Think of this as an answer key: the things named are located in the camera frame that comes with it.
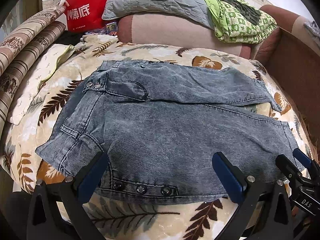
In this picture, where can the red paper shopping bag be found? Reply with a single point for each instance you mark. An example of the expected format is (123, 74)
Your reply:
(84, 15)

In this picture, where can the brown wooden bed frame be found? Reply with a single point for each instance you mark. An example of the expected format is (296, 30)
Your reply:
(296, 69)

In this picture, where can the green patterned folded cloth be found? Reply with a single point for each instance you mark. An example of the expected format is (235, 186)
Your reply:
(235, 21)

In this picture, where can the brown striped folded bedding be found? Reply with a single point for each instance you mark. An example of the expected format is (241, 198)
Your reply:
(22, 48)

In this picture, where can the cream small-print quilt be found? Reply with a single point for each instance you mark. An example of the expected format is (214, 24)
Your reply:
(41, 71)

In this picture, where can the leaf-print fleece blanket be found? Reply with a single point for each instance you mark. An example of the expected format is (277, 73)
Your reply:
(115, 219)

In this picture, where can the colourful snack packet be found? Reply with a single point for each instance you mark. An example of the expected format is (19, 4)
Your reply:
(108, 29)

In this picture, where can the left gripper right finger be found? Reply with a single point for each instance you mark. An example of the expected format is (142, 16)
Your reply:
(263, 211)

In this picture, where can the grey quilted pillow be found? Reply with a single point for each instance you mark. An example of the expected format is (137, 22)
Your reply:
(195, 10)

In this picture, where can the pink-brown bolster cushion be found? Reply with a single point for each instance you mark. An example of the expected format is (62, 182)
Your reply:
(176, 31)

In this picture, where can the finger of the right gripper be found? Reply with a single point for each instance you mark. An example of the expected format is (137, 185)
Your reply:
(288, 169)
(302, 158)

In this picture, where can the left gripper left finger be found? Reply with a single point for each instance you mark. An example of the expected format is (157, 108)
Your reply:
(56, 211)

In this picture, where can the grey-blue denim pants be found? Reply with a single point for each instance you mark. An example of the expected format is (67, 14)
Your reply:
(159, 124)

